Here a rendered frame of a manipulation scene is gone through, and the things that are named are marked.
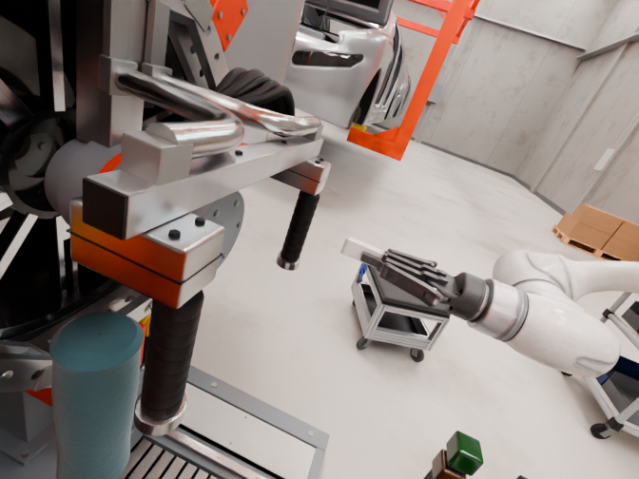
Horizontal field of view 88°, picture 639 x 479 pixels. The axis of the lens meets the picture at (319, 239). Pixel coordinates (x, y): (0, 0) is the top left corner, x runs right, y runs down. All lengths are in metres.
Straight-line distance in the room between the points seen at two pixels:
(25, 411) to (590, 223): 6.47
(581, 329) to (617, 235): 6.06
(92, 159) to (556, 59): 15.19
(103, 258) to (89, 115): 0.26
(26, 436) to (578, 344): 1.02
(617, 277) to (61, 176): 0.85
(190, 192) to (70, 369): 0.25
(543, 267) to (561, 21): 14.90
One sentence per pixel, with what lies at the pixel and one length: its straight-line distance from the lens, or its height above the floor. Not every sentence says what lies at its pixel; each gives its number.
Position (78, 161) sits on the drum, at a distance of 0.48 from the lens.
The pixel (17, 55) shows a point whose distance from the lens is 0.72.
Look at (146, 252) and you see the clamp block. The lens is 0.24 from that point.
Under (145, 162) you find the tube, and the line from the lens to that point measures 0.23.
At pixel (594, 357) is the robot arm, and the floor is 0.84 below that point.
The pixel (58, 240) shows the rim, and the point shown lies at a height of 0.73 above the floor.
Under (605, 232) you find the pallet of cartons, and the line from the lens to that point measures 6.62.
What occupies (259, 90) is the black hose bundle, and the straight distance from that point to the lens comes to 0.51.
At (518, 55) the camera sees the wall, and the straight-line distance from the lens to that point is 15.12.
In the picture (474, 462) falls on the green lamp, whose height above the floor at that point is 0.65.
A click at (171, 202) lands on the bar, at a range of 0.24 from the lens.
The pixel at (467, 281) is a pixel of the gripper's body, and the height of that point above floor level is 0.86.
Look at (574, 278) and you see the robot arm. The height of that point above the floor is 0.90.
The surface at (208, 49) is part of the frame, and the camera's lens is 0.58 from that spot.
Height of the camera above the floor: 1.07
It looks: 25 degrees down
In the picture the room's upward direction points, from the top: 20 degrees clockwise
